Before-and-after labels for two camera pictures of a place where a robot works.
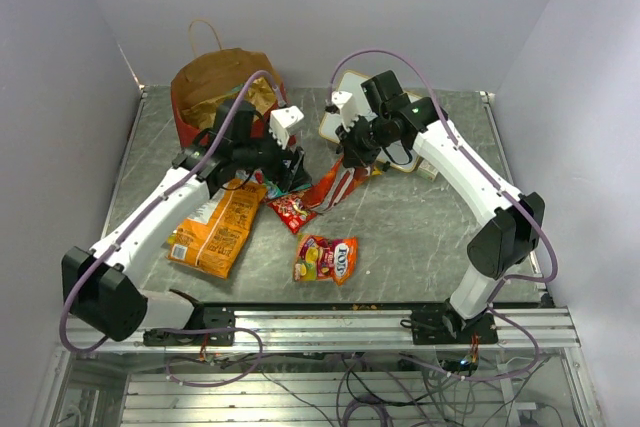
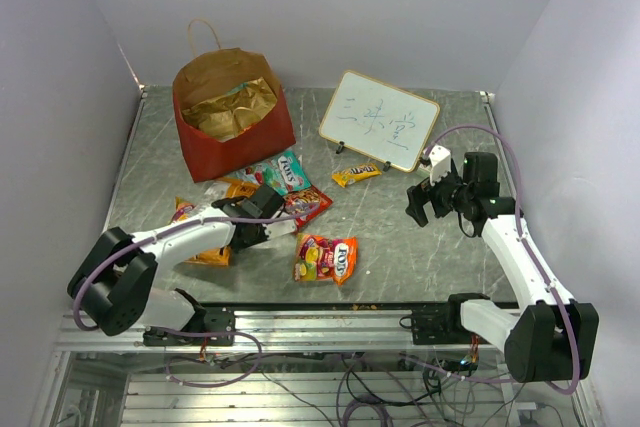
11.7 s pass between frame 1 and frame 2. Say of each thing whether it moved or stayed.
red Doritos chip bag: moved
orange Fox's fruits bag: stayed
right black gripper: moved
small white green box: stayed
